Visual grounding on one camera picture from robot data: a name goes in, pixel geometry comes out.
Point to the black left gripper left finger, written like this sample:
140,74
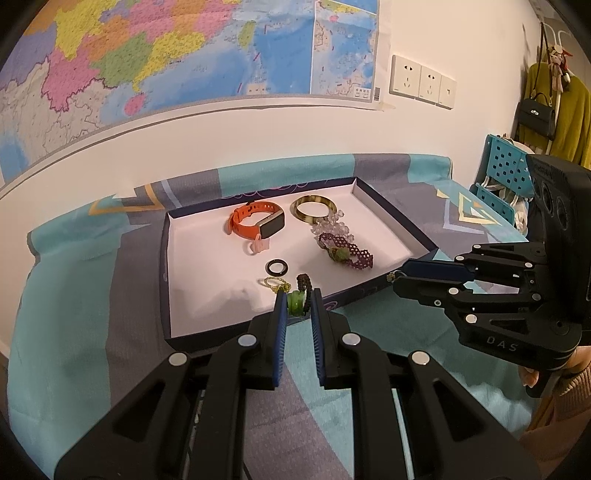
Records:
266,364

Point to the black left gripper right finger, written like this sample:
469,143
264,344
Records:
334,365

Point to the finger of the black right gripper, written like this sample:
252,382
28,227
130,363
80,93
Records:
437,270
434,292

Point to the gold green earring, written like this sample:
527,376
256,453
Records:
277,284

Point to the orange smart watch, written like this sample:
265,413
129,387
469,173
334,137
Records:
256,220

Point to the tortoiseshell bangle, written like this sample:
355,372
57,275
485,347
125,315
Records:
313,208

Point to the gold chain green pendant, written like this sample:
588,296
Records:
340,255

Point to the pink sleeve forearm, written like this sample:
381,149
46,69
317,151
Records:
560,419

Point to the navy jewelry tray box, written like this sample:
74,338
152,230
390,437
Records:
211,283

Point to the blue perforated plastic rack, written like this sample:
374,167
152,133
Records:
506,185

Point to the black handbag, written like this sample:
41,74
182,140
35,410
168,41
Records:
537,111

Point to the mustard yellow coat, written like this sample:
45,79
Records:
572,137

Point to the white wall socket panel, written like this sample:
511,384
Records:
413,80

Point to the colourful wall map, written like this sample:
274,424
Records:
81,66

